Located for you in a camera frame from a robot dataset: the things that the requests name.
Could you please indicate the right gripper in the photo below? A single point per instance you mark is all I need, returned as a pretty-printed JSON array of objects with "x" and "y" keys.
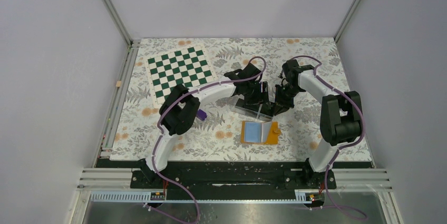
[{"x": 280, "y": 105}]

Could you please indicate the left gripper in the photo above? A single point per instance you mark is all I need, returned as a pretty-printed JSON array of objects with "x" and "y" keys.
[{"x": 261, "y": 97}]

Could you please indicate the clear plastic card box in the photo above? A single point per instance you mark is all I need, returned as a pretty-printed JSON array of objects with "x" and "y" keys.
[{"x": 253, "y": 110}]

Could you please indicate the orange leather card holder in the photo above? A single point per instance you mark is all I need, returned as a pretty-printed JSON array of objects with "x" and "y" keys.
[{"x": 265, "y": 133}]

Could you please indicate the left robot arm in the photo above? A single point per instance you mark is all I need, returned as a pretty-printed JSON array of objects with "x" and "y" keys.
[{"x": 182, "y": 105}]

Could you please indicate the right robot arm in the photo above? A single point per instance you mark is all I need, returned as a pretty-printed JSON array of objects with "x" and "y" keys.
[{"x": 341, "y": 119}]

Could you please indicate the green white purple toy blocks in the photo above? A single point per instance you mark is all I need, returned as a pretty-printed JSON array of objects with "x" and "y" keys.
[{"x": 201, "y": 115}]

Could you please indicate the green white chessboard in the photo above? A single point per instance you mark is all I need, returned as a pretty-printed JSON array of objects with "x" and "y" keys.
[{"x": 189, "y": 66}]

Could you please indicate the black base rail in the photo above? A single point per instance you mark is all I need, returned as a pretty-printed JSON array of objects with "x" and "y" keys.
[{"x": 212, "y": 180}]

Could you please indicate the left aluminium frame post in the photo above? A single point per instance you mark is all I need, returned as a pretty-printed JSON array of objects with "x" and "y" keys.
[{"x": 118, "y": 21}]

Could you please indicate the aluminium frame post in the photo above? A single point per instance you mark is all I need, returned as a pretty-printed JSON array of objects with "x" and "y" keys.
[
  {"x": 350, "y": 13},
  {"x": 118, "y": 21}
]

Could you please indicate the right aluminium frame post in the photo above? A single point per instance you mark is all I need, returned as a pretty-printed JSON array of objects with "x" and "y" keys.
[{"x": 350, "y": 13}]

